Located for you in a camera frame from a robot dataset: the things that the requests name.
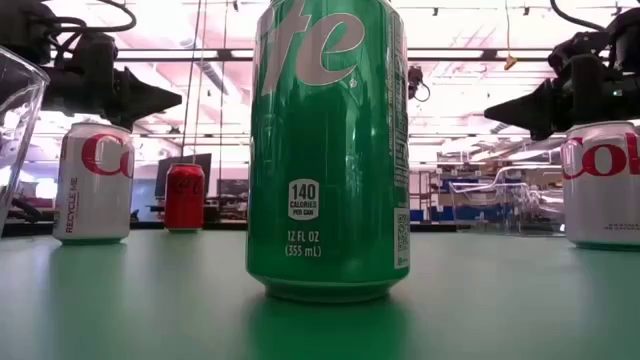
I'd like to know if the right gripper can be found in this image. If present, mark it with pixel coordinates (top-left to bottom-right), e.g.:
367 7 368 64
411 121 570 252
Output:
483 77 621 142

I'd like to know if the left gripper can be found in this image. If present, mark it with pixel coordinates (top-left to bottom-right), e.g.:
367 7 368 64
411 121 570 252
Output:
74 66 184 132

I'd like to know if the silver Diet Coke can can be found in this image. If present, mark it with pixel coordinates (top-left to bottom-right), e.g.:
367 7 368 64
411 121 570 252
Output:
52 121 135 246
559 119 640 252

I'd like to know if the red Coca-Cola can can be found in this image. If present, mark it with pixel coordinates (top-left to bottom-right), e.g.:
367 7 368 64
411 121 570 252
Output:
163 162 207 233

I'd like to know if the green Sprite soda can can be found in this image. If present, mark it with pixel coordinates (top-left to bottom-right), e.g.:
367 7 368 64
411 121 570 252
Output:
245 0 411 305

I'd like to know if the orange hanging hook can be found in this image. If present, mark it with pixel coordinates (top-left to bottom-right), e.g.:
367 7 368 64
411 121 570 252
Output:
503 0 519 71

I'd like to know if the black computer monitor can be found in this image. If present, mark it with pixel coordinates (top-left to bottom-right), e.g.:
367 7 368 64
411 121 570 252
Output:
153 152 213 200

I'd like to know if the long ceiling light fixture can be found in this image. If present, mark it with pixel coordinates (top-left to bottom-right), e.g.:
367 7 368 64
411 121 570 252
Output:
49 47 556 63

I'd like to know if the metal storage shelf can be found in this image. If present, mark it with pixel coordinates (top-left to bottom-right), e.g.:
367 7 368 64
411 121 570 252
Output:
409 167 454 224

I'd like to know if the black hanging camera device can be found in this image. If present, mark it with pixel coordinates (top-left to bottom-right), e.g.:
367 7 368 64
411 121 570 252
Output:
407 64 432 104

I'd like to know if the black table frame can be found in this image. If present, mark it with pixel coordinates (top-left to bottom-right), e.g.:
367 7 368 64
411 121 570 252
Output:
0 219 459 237

